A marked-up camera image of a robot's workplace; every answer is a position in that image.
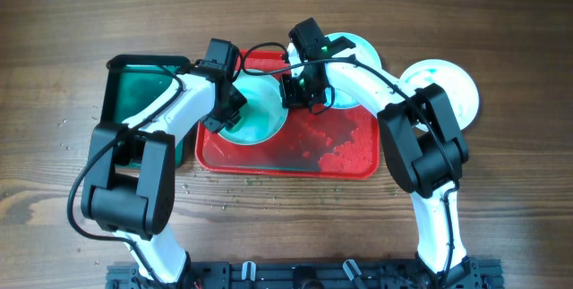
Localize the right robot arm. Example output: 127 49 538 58
280 18 468 281

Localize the black tray with green water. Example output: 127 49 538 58
99 54 192 169

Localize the right black cable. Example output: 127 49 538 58
240 41 461 281

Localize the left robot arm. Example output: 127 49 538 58
67 38 246 288

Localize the white plate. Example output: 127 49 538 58
399 59 480 130

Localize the light blue plate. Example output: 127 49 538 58
325 32 382 115
218 71 288 146

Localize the red plastic tray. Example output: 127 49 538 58
195 51 381 180

